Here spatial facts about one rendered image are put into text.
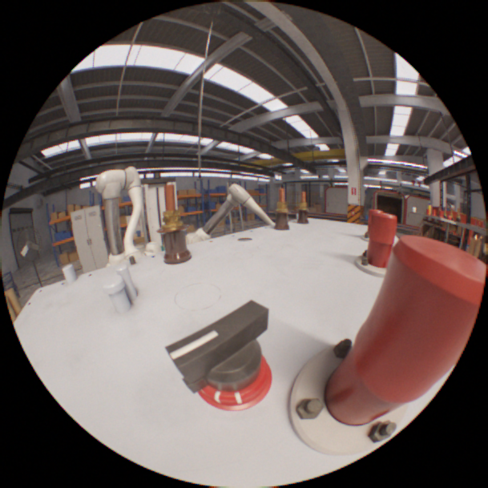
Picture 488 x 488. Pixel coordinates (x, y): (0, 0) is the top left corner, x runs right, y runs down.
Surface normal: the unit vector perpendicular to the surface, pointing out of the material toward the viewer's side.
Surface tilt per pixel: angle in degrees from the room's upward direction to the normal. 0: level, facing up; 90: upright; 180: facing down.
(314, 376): 0
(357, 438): 0
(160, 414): 0
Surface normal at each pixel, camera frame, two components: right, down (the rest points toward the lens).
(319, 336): -0.04, -0.96
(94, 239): 0.70, 0.17
